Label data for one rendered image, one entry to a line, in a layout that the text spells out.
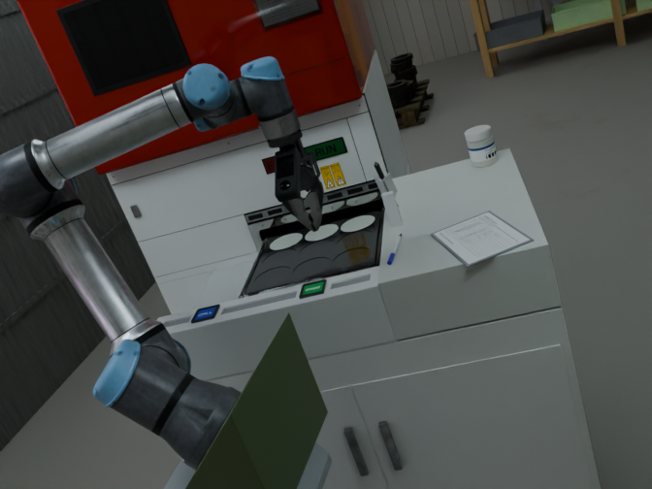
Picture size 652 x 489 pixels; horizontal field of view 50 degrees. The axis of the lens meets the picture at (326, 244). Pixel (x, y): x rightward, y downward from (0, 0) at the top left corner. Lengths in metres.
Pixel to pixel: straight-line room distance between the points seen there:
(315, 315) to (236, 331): 0.19
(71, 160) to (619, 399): 1.91
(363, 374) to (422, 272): 0.29
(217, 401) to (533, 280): 0.67
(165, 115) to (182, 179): 0.90
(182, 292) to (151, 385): 1.10
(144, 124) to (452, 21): 7.30
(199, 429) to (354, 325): 0.46
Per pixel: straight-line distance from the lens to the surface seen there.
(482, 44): 6.98
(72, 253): 1.42
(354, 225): 1.97
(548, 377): 1.62
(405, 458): 1.74
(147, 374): 1.25
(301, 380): 1.31
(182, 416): 1.23
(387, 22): 8.53
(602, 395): 2.59
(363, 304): 1.50
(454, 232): 1.59
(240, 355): 1.62
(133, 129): 1.27
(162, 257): 2.28
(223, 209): 2.15
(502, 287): 1.49
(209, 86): 1.24
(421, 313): 1.51
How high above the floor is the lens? 1.62
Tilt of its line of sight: 22 degrees down
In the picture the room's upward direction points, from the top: 19 degrees counter-clockwise
